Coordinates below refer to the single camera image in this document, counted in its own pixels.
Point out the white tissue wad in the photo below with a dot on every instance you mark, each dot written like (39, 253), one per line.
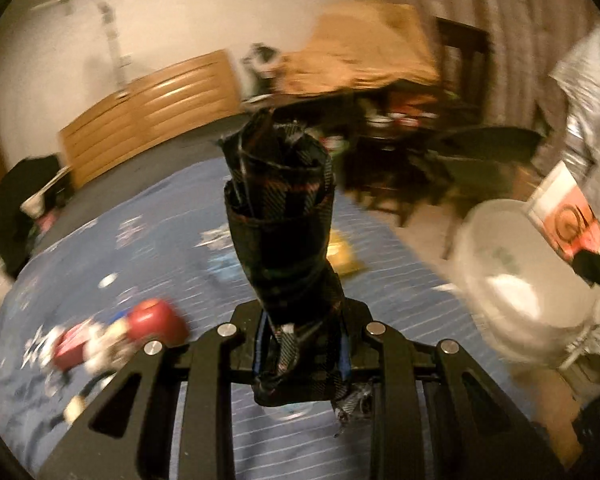
(107, 347)

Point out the black desk lamp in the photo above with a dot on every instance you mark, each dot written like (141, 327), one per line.
(262, 60)

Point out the dark wooden chair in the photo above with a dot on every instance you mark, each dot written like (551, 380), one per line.
(460, 60)

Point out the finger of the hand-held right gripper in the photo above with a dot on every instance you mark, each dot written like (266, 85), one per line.
(592, 267)

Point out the white and red box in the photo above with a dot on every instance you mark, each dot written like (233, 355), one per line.
(565, 210)

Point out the yellow snack packet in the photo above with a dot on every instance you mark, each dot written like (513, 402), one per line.
(345, 255)

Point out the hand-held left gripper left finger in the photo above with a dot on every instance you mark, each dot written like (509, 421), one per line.
(261, 345)

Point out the red apple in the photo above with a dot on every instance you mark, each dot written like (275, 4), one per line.
(157, 322)

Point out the dark wooden desk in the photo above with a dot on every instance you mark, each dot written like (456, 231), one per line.
(320, 102)

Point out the white plastic sheet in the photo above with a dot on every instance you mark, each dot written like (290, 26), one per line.
(595, 100)

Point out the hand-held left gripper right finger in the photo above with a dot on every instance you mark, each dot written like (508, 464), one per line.
(344, 360)

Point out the white plastic bucket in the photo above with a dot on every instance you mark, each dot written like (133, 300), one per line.
(530, 310)

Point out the dark grey bed sheet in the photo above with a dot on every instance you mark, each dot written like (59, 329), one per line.
(180, 155)

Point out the metal pole stand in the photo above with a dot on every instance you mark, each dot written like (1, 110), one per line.
(112, 45)

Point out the dark wicker chair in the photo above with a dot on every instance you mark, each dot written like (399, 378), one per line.
(480, 160)

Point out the black clothes pile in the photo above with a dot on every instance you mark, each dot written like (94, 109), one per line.
(15, 200)

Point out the orange cloth cover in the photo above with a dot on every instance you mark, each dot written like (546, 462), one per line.
(360, 45)

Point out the wooden bed headboard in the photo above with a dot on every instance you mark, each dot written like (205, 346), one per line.
(155, 105)

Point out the black plaid cloth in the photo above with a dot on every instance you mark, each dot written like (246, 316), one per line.
(280, 210)

